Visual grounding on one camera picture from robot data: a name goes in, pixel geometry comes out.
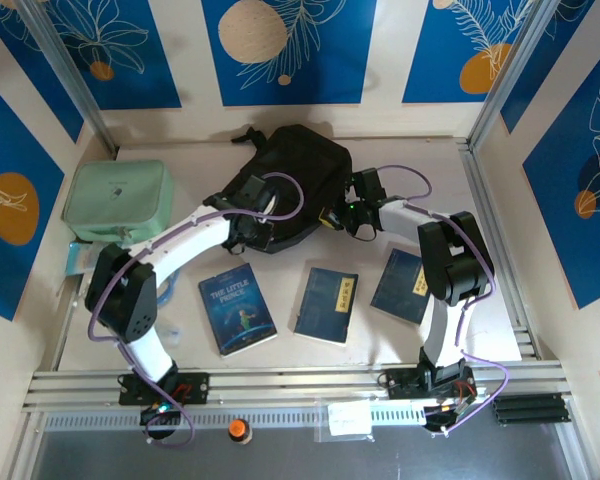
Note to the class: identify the clear bag with paper label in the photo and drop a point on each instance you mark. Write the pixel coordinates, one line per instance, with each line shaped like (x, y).
(347, 417)

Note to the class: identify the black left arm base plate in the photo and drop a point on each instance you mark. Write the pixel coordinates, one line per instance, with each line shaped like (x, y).
(195, 387)

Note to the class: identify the black backpack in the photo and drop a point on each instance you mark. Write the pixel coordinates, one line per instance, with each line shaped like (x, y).
(305, 160)

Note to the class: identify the black ribbed block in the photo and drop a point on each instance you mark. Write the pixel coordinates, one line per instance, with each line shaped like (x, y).
(527, 410)

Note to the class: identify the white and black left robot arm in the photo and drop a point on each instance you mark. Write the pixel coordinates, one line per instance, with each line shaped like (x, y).
(195, 235)

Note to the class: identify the aluminium side rail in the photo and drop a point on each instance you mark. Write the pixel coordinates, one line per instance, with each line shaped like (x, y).
(472, 165)

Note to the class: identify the dark blue book yellow label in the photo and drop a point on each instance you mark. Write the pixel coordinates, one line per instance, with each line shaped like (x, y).
(325, 307)
(397, 287)

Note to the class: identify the aluminium corner post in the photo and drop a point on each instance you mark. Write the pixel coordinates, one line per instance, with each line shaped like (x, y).
(515, 70)
(65, 70)

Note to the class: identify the orange-capped bottle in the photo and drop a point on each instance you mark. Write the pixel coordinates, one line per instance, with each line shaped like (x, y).
(239, 431)

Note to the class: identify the mint green pencil case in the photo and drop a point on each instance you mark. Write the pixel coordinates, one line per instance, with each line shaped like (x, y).
(117, 200)

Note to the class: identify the Little Prince book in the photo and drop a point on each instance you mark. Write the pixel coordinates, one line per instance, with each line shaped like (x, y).
(237, 310)

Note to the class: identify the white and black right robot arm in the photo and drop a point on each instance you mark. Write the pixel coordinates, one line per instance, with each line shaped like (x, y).
(405, 217)

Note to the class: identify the light blue clear pouch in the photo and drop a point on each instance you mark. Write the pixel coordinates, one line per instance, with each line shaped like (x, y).
(80, 257)

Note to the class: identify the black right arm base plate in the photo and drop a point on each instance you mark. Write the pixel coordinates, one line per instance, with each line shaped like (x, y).
(402, 385)

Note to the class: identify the aluminium frame rail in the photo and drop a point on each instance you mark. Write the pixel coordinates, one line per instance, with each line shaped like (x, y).
(280, 385)

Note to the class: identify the blue floral wall poster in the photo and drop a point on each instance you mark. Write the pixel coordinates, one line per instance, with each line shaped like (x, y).
(130, 50)
(430, 50)
(557, 30)
(35, 60)
(570, 200)
(330, 75)
(10, 150)

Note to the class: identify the clear plastic wrapper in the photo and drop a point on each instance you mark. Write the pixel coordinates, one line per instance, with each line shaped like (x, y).
(170, 334)

